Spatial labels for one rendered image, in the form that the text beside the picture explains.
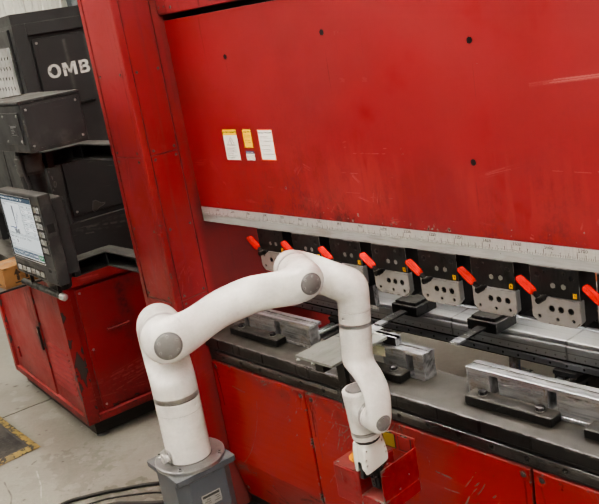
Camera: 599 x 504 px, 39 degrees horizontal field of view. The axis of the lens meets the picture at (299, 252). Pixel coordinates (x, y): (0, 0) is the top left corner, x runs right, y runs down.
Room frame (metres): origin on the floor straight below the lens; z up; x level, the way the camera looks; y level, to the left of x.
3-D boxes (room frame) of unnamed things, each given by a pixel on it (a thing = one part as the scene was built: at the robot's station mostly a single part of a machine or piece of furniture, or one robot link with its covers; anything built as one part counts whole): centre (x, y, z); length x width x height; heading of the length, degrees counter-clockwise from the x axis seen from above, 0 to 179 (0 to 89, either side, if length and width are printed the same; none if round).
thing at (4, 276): (4.31, 1.49, 1.04); 0.30 x 0.26 x 0.12; 33
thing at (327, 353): (2.66, -0.09, 1.00); 0.26 x 0.18 x 0.01; 129
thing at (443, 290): (2.46, -0.44, 1.26); 0.15 x 0.09 x 0.17; 39
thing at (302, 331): (3.18, 0.14, 0.92); 0.50 x 0.06 x 0.10; 39
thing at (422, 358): (2.71, -0.24, 0.92); 0.39 x 0.06 x 0.10; 39
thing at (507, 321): (2.60, -0.54, 1.01); 0.26 x 0.12 x 0.05; 129
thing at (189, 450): (2.07, 0.38, 1.09); 0.19 x 0.19 x 0.18
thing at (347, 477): (2.28, -0.12, 0.75); 0.20 x 0.16 x 0.18; 41
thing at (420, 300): (2.87, -0.32, 1.01); 0.26 x 0.12 x 0.05; 129
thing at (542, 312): (2.15, -0.69, 1.26); 0.15 x 0.09 x 0.17; 39
